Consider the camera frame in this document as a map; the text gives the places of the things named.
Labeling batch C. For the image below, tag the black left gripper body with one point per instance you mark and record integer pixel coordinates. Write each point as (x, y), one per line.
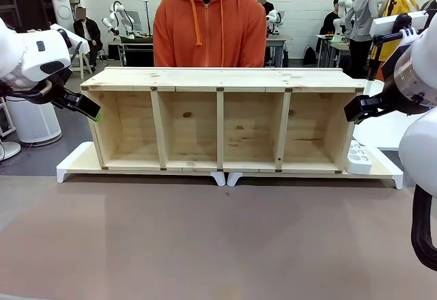
(63, 96)

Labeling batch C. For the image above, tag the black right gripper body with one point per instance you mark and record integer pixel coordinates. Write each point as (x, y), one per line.
(384, 102)

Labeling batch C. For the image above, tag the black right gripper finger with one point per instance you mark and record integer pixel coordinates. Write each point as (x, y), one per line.
(353, 113)
(362, 101)

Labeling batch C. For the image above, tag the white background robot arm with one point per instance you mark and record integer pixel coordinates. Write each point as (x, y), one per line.
(114, 16)
(341, 13)
(274, 18)

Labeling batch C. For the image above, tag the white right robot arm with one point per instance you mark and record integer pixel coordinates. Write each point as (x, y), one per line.
(423, 149)

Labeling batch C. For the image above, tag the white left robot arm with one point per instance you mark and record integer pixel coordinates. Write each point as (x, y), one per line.
(30, 54)

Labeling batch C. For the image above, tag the white side table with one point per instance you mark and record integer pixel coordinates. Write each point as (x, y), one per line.
(373, 88)

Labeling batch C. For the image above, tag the white cylindrical air purifier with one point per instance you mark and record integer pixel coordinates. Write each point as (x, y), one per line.
(34, 122)

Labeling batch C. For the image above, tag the white sawhorse stand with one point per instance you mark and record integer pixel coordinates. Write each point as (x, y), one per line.
(82, 57)

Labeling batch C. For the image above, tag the white power strip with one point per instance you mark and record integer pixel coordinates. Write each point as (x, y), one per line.
(358, 163)

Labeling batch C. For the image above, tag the black backpack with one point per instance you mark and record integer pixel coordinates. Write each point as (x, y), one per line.
(310, 55)

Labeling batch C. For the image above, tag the seated person in black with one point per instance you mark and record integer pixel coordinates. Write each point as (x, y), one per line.
(87, 30)

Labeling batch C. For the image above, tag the dark background work table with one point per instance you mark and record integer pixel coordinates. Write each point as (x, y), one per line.
(136, 52)

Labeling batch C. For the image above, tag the white fan base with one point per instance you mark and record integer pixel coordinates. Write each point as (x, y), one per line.
(8, 149)

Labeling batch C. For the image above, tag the background person in black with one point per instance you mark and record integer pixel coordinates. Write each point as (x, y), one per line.
(330, 23)

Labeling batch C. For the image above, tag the mannequin in grey shirt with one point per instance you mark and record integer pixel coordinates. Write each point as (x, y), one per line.
(363, 16)

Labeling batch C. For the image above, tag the white tower air conditioner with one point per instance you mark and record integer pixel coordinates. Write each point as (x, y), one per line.
(61, 2)

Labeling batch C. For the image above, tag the mannequin in yellow jacket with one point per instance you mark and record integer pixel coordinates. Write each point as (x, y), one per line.
(404, 4)

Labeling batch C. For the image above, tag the grey background table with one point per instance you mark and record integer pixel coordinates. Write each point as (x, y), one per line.
(276, 42)

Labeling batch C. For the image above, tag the thin metal pole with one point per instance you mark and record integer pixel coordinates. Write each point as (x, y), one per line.
(147, 16)

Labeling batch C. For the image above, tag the wooden four-compartment shelf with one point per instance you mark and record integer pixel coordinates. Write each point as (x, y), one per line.
(222, 78)

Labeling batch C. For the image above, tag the background person in dark top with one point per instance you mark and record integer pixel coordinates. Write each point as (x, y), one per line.
(264, 4)

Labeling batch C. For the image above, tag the person in orange hoodie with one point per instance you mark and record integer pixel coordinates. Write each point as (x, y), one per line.
(208, 30)

